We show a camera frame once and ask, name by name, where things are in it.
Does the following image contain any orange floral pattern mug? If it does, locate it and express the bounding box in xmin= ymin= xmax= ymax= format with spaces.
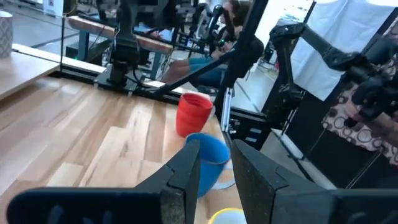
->
xmin=207 ymin=207 xmax=248 ymax=224

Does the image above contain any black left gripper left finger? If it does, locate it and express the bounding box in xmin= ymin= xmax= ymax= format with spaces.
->
xmin=6 ymin=139 xmax=201 ymax=224

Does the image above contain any wooden workbench with blue legs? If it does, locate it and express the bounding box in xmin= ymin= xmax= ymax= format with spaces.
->
xmin=67 ymin=15 xmax=174 ymax=78

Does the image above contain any silver aluminium bracket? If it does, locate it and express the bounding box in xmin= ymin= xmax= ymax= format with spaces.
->
xmin=220 ymin=86 xmax=234 ymax=133

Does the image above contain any white bin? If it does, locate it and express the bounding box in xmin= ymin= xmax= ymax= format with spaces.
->
xmin=42 ymin=0 xmax=65 ymax=18

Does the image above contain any blue and white mug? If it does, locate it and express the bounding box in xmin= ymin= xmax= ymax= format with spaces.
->
xmin=185 ymin=133 xmax=231 ymax=198

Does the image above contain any red mug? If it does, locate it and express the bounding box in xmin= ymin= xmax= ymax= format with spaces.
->
xmin=175 ymin=92 xmax=215 ymax=138

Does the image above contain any grey white diamond pattern mug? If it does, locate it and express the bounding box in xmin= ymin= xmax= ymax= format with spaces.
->
xmin=0 ymin=11 xmax=14 ymax=59

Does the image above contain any white cloth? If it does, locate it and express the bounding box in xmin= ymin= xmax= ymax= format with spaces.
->
xmin=290 ymin=0 xmax=397 ymax=102

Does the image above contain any wooden shelf with black frame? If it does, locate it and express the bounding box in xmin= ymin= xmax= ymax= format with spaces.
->
xmin=0 ymin=15 xmax=68 ymax=102

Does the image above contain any person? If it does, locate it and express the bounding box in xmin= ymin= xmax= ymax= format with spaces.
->
xmin=322 ymin=21 xmax=398 ymax=167
xmin=161 ymin=0 xmax=265 ymax=88

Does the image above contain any person's hand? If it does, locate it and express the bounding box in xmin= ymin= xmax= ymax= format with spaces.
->
xmin=343 ymin=100 xmax=371 ymax=124

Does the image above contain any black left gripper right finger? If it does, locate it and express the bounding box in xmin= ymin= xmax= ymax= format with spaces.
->
xmin=230 ymin=139 xmax=398 ymax=224

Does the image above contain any black office chair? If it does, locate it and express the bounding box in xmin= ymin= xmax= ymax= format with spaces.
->
xmin=236 ymin=35 xmax=265 ymax=91

